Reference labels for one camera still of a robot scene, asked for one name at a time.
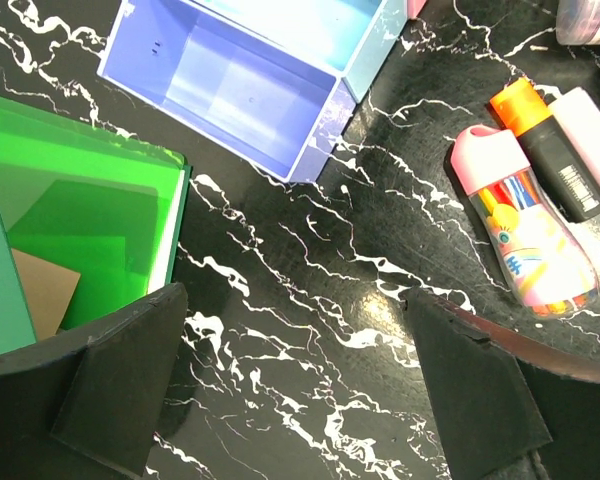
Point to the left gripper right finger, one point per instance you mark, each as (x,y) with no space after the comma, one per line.
(505,406)

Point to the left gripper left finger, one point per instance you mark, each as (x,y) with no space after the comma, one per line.
(84,404)

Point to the pink capped marker bottle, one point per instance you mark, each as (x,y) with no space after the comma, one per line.
(544,266)

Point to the grey glitter jar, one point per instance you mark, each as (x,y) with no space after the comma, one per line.
(578,22)

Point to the brown paper card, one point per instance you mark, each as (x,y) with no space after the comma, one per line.
(48,290)

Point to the green folder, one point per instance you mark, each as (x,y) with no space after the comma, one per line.
(107,207)

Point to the black marble mat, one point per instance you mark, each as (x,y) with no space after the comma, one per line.
(295,361)

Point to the orange capped black highlighter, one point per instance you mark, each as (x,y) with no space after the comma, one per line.
(559,168)

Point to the pink highlighter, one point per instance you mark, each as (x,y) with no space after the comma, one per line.
(579,117)

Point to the purple plastic bin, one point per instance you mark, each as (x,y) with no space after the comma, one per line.
(279,112)

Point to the light blue plastic bin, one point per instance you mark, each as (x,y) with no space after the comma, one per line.
(349,38)

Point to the pink plastic bin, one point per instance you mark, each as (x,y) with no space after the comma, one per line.
(414,7)

